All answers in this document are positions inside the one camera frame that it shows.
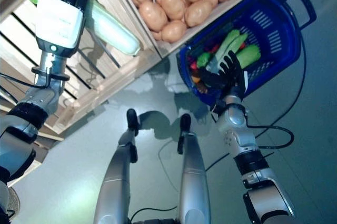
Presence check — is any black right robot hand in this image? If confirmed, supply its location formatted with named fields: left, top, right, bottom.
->
left=197, top=50, right=250, bottom=95

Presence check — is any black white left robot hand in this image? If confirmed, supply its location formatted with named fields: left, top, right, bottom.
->
left=34, top=0, right=90, bottom=57

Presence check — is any green white napa cabbage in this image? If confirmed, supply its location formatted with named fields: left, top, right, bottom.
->
left=205, top=29, right=249, bottom=73
left=20, top=0, right=142, bottom=56
left=235, top=44, right=262, bottom=68

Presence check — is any blue plastic shopping basket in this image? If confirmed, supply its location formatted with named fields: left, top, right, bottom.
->
left=176, top=0, right=317, bottom=104

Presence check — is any round woven wicker basket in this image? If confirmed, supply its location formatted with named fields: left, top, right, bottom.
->
left=5, top=186, right=21, bottom=218

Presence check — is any bright green round pepper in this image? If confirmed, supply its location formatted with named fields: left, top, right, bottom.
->
left=196, top=52, right=211, bottom=68

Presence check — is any wooden cabbage crate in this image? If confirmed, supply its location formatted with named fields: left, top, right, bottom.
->
left=0, top=0, right=163, bottom=135

